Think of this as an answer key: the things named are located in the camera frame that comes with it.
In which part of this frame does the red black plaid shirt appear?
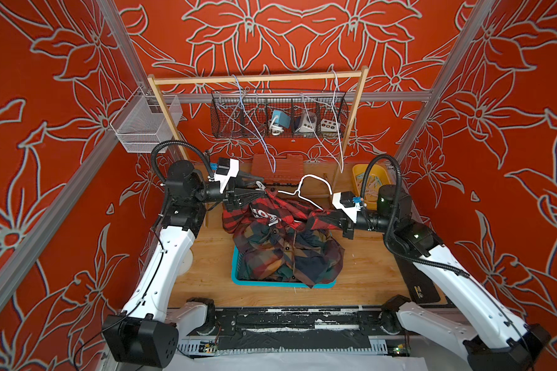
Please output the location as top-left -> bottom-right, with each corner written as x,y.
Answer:
222,190 -> 344,233

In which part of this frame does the white wire hanger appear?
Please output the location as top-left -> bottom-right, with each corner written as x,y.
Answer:
314,70 -> 344,173
211,74 -> 277,173
255,174 -> 334,210

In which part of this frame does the dark plaid shirt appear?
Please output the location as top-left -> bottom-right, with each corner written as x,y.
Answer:
233,221 -> 345,288

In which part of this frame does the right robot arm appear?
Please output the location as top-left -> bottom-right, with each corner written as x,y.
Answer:
332,155 -> 550,370

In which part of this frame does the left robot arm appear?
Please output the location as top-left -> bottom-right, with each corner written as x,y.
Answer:
100,140 -> 265,369

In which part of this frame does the yellow plastic tray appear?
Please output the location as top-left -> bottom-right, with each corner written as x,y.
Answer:
352,164 -> 391,210

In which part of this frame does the red brown box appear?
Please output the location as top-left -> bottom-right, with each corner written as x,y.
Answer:
251,154 -> 304,184

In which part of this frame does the white tape roll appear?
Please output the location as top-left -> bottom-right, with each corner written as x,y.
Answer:
176,249 -> 193,277

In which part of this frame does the teal plastic basket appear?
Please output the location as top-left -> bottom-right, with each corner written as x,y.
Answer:
231,247 -> 343,289

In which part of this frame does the white power adapter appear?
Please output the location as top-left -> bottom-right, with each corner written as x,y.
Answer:
293,112 -> 317,134

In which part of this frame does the white dotted box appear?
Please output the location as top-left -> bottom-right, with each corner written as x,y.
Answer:
320,119 -> 340,134

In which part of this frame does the white mesh basket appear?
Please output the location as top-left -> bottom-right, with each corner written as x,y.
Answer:
110,94 -> 175,154

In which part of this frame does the wooden hanging rack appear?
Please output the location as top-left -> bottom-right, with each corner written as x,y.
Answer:
147,65 -> 370,186

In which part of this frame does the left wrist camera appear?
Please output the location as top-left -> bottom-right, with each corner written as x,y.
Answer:
214,158 -> 240,193

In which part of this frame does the black wire basket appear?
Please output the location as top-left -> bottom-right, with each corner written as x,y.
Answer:
210,90 -> 349,139

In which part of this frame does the teal charger with cable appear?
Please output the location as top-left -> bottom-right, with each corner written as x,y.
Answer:
269,110 -> 291,136

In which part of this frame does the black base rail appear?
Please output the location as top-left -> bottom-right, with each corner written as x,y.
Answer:
177,306 -> 412,358

